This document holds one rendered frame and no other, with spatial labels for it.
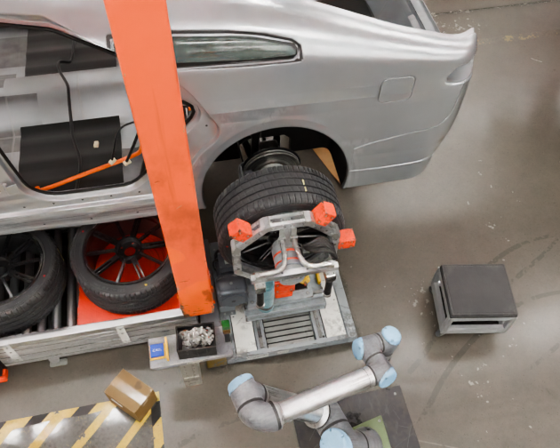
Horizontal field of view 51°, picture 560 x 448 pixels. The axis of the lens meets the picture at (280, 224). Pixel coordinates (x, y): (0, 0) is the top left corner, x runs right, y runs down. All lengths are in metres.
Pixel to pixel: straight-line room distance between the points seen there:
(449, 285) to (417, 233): 0.69
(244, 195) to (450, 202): 2.00
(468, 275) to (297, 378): 1.19
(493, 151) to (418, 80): 2.06
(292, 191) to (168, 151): 0.86
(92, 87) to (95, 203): 0.84
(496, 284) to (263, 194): 1.61
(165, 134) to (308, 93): 0.91
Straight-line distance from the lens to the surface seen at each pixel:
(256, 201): 2.74
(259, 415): 2.37
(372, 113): 2.92
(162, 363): 3.15
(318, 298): 3.62
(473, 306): 3.57
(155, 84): 1.85
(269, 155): 3.12
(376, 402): 3.25
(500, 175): 4.68
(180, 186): 2.22
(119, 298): 3.32
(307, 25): 2.61
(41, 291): 3.44
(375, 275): 3.92
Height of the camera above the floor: 3.35
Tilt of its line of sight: 56 degrees down
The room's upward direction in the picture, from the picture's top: 3 degrees clockwise
